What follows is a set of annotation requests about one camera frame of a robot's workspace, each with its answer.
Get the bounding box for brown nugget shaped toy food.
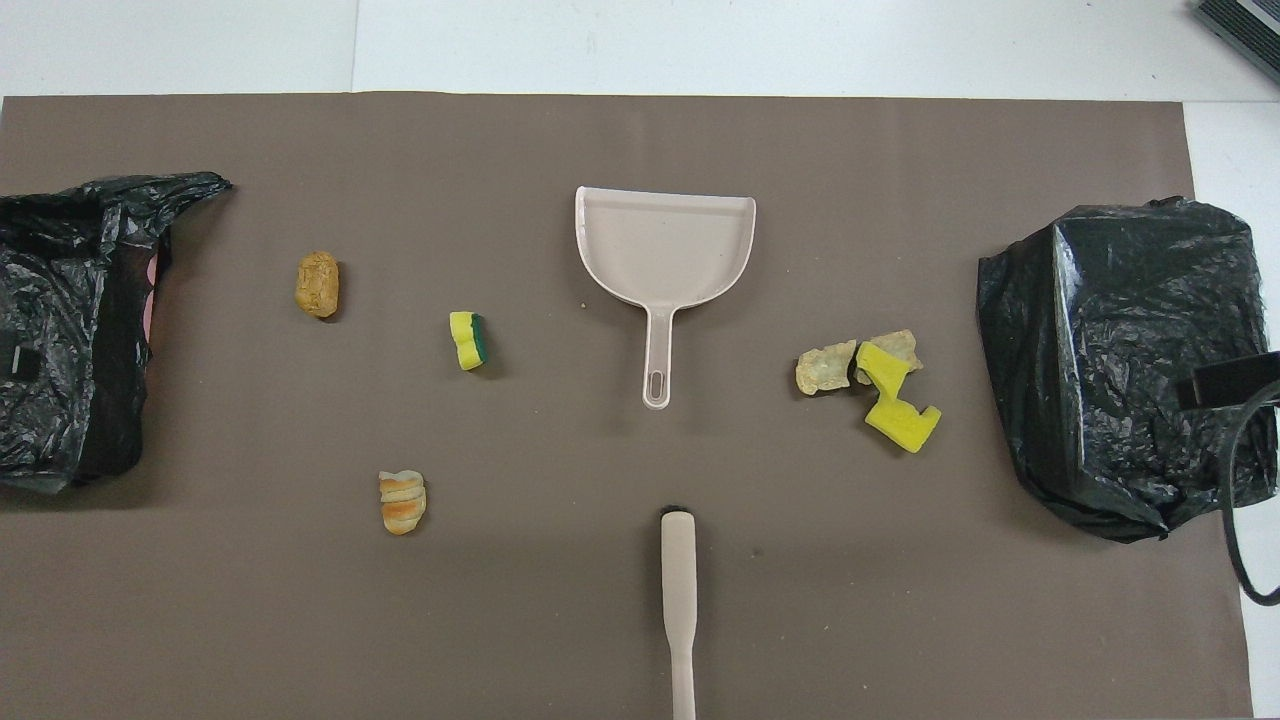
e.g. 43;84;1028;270
294;251;341;319

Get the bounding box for tan striped bread piece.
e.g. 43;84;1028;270
378;469;428;536

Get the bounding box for yellow sponge with green side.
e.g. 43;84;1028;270
449;311;488;372

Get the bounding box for beige hand brush black bristles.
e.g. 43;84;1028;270
659;507;698;720

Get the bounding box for beige plastic dustpan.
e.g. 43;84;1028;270
574;186;758;411

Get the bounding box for black trash bag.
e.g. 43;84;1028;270
977;196;1280;544
0;172;233;494

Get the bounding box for yellow notched sponge piece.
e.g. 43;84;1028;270
864;397;943;454

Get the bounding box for grey ribbed device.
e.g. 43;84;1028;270
1193;0;1280;86

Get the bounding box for brown paper table mat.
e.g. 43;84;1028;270
0;92;1256;720

